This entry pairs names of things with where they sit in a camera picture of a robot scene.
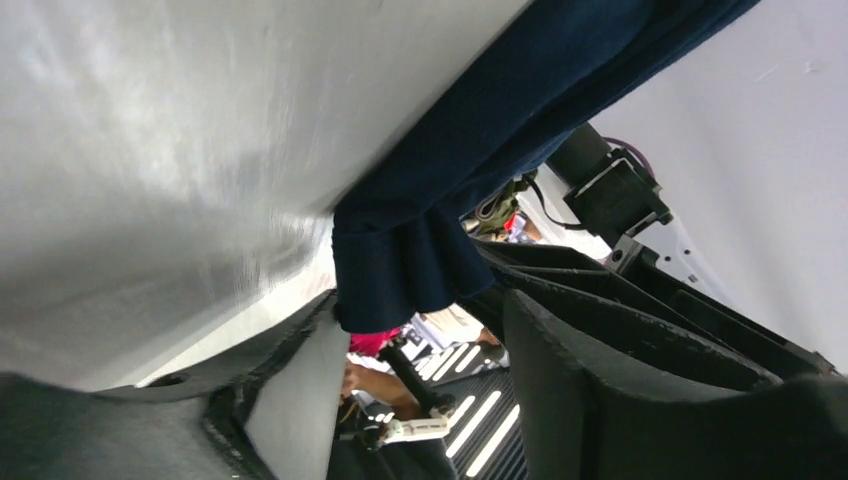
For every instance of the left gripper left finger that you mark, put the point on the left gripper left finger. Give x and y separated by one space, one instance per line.
263 409

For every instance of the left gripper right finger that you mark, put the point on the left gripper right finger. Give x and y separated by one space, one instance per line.
621 395

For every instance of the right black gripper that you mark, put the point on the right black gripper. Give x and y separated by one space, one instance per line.
643 313

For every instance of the navy orange underwear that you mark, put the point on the navy orange underwear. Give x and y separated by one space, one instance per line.
397 243

